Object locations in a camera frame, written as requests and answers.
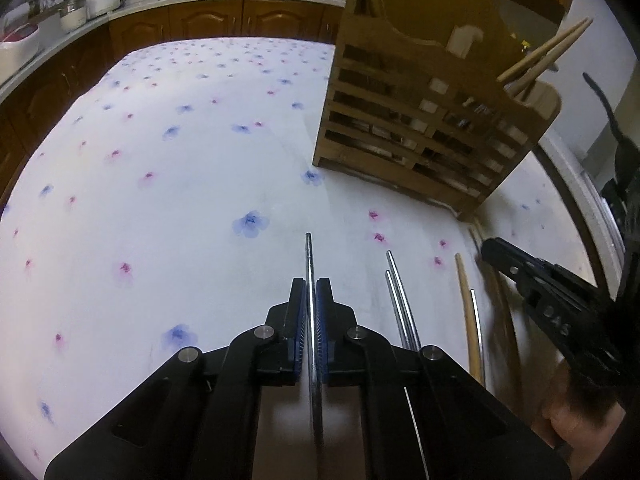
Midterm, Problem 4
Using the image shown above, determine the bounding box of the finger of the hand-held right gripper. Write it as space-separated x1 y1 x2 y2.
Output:
481 237 551 291

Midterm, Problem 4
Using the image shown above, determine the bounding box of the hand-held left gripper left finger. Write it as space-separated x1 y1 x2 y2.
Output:
44 276 308 480

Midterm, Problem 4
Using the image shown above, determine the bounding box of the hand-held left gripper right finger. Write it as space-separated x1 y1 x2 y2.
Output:
316 277 571 480

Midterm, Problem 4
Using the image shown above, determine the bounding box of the dark wooden chopstick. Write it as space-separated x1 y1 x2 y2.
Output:
454 253 486 387
482 264 524 397

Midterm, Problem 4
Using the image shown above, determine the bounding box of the light wooden chopstick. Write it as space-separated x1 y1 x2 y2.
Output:
507 57 561 99
496 17 595 84

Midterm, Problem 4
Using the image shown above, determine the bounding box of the wooden utensil holder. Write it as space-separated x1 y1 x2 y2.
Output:
312 0 564 222

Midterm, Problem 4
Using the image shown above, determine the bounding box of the person's right hand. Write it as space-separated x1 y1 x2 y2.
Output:
542 374 627 462

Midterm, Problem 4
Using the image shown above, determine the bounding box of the white floral tablecloth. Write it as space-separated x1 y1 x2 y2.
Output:
0 37 601 480

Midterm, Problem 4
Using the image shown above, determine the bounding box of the white and red rice cooker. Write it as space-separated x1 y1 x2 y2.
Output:
0 7 41 92

